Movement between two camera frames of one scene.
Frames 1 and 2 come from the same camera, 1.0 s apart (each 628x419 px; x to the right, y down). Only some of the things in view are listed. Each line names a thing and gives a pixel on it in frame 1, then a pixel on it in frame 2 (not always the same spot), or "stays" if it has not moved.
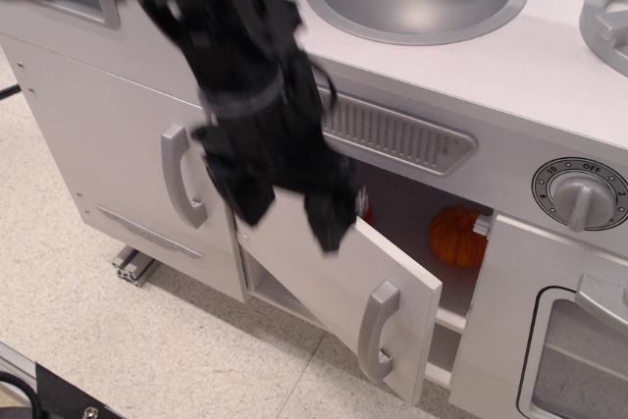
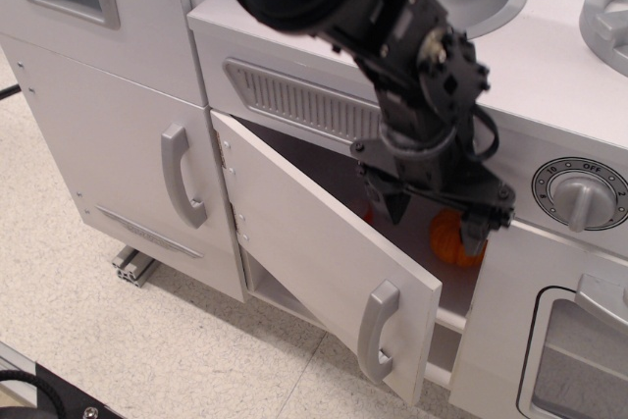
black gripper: (275, 130) → (450, 176)
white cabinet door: (334, 286) stays
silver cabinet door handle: (376, 364) stays
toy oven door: (577, 364) stays
